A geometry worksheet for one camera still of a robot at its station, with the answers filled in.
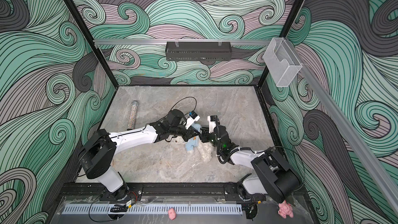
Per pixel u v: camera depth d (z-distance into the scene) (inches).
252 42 37.6
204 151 31.7
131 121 38.1
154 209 27.4
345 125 20.7
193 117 29.1
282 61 30.7
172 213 26.0
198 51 37.6
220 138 25.4
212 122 30.3
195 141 32.1
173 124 26.5
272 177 16.5
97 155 17.5
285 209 25.9
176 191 29.4
